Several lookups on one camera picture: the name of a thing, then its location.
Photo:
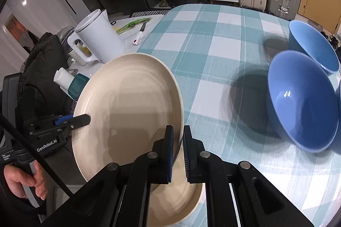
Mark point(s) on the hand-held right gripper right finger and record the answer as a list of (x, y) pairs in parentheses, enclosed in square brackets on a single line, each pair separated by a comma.
[(186, 157)]

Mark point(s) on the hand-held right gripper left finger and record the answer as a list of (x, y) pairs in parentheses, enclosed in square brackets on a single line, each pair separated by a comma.
[(171, 160)]

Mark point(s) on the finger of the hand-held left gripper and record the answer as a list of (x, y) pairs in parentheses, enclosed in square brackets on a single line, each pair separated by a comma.
[(80, 120), (64, 118)]

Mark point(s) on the person's left hand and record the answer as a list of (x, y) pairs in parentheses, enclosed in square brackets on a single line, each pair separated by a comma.
[(16, 176)]

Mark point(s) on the teal white container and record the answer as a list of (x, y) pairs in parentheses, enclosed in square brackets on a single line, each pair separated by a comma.
[(78, 84)]

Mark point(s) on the white electric kettle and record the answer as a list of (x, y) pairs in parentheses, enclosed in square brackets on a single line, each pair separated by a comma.
[(98, 38)]

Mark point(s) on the green packet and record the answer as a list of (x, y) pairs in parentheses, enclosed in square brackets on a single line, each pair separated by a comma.
[(133, 24)]

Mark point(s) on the black white striped mat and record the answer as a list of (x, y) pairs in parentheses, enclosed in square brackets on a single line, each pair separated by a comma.
[(149, 13)]

